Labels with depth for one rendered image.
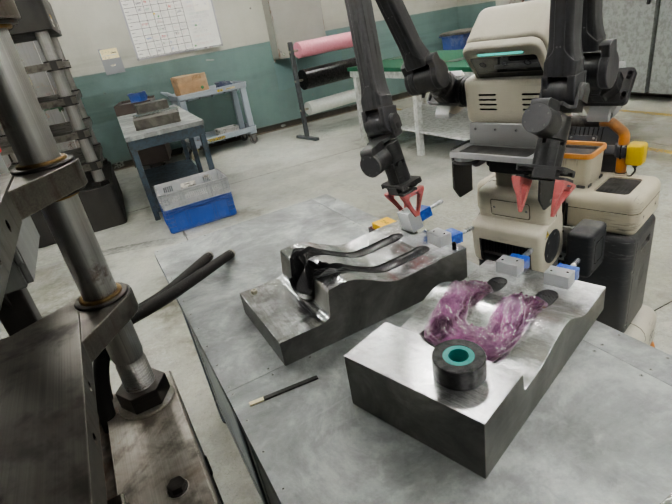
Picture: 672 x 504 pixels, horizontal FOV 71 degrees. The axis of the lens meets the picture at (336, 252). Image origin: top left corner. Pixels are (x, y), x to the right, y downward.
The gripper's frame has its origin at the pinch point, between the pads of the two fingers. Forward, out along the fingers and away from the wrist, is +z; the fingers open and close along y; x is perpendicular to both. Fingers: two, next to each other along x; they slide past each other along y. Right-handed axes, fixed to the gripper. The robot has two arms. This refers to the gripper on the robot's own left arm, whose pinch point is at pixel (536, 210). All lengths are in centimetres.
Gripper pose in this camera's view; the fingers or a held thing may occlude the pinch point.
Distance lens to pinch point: 108.3
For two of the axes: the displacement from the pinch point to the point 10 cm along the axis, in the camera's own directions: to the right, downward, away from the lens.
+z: -1.6, 9.8, 1.3
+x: 6.9, 0.2, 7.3
